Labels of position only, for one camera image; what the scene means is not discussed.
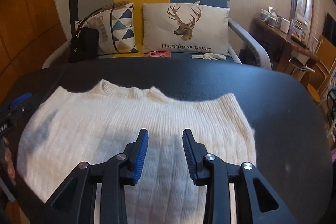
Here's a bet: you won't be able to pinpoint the person left hand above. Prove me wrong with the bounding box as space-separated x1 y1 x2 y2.
1 136 16 181

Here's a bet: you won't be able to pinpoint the white jars on table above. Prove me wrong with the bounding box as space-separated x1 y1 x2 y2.
259 6 290 34

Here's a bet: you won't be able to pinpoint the wooden chair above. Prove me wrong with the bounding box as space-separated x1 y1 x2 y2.
306 35 336 103

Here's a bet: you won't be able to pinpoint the wooden side table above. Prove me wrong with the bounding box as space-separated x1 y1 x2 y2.
253 18 319 72

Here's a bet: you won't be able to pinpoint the deer print cushion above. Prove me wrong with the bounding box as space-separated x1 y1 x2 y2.
142 3 230 55

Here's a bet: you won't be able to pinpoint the white gloves on seat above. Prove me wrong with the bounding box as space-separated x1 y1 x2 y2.
191 53 227 61

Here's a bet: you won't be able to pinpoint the triangle pattern cushion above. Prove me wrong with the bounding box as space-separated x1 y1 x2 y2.
76 1 138 56

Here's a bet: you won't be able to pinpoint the white knitted sweater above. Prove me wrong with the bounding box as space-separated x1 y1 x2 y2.
17 80 256 223

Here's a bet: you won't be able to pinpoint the pink cloth on seat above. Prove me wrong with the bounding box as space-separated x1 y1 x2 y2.
143 51 171 58

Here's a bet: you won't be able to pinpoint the black handbag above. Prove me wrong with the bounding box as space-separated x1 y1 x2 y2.
68 27 99 64

